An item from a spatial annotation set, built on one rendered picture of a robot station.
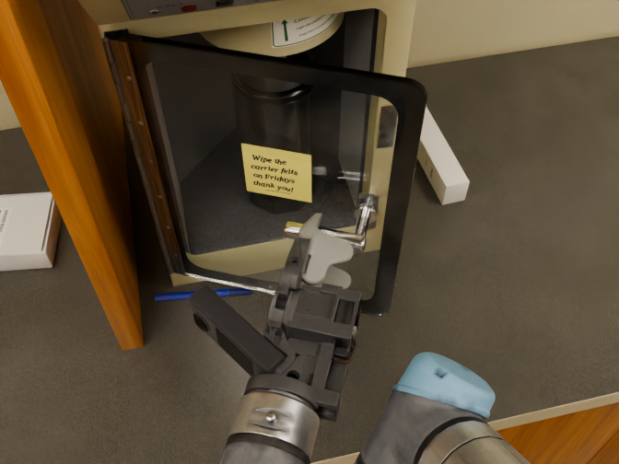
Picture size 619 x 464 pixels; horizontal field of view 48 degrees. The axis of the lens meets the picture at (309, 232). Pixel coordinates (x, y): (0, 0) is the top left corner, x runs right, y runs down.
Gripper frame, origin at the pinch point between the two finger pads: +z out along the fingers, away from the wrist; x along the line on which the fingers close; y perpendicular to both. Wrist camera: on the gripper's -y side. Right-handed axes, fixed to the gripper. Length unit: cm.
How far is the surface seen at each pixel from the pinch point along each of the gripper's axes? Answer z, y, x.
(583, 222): 31, 37, -26
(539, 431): 3, 36, -44
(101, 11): -0.3, -17.6, 25.1
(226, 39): 14.0, -12.6, 12.8
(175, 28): 8.2, -15.5, 17.9
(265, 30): 14.5, -8.2, 14.3
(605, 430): 10, 48, -52
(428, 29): 67, 7, -20
